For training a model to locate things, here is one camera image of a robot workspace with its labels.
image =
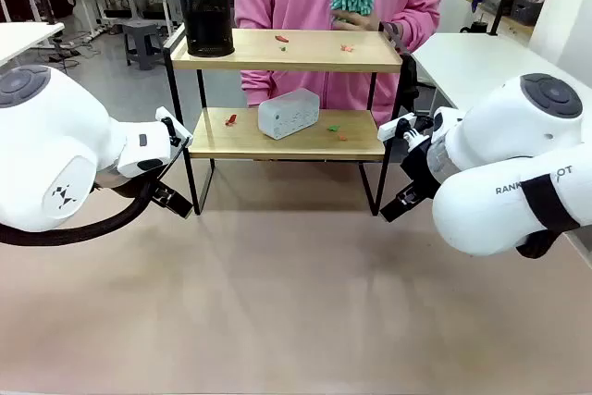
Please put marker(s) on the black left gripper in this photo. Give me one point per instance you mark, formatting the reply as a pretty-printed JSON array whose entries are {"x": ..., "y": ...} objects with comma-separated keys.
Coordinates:
[{"x": 172, "y": 161}]

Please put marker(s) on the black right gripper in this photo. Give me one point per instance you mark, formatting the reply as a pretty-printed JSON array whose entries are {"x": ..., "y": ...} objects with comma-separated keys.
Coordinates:
[{"x": 421, "y": 168}]

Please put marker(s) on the red paper scrap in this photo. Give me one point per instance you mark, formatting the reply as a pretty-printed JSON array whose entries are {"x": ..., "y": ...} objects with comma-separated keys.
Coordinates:
[
  {"x": 280, "y": 38},
  {"x": 231, "y": 120}
]

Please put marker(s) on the white rectangular box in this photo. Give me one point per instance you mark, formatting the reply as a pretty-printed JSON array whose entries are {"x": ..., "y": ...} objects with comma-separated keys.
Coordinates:
[{"x": 289, "y": 113}]

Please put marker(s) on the black mesh bin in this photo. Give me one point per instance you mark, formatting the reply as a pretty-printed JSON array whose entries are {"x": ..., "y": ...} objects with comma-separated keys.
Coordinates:
[{"x": 206, "y": 20}]

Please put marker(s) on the person's left forearm pink sleeve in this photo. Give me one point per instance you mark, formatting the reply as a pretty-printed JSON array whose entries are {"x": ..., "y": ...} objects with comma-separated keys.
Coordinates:
[{"x": 421, "y": 20}]

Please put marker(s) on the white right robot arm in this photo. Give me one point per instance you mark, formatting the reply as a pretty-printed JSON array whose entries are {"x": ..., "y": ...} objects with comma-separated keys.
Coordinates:
[{"x": 513, "y": 145}]

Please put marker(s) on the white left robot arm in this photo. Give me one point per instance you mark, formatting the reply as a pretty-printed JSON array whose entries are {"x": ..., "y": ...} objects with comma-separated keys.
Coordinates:
[{"x": 51, "y": 150}]

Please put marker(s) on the person's left hand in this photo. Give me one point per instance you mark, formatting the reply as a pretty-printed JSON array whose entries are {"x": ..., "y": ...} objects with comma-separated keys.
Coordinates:
[{"x": 392, "y": 32}]

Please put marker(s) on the person's right hand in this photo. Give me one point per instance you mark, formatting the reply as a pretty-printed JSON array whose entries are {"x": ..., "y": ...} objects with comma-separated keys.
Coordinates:
[{"x": 351, "y": 20}]

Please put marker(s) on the large white side table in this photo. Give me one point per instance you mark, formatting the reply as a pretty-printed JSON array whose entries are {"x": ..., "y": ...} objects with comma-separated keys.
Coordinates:
[{"x": 467, "y": 71}]

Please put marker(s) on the grey plastic stool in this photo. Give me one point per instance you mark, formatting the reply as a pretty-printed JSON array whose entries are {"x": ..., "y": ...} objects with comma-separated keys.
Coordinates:
[{"x": 141, "y": 41}]

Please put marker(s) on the grey storage crate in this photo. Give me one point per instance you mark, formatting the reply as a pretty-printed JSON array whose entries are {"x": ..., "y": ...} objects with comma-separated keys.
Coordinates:
[{"x": 527, "y": 8}]

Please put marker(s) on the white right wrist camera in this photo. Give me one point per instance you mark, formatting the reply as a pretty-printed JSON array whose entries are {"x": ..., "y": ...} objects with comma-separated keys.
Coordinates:
[{"x": 393, "y": 127}]

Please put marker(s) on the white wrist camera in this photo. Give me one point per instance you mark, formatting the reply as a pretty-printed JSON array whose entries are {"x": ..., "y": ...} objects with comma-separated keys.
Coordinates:
[
  {"x": 168, "y": 118},
  {"x": 393, "y": 127}
]

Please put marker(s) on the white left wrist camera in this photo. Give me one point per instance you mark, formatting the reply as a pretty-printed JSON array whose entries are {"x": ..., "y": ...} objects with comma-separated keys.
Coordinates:
[{"x": 168, "y": 118}]

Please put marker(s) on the two-tier wooden black-frame shelf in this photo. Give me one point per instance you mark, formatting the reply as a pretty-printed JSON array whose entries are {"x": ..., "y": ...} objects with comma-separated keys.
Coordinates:
[{"x": 287, "y": 50}]

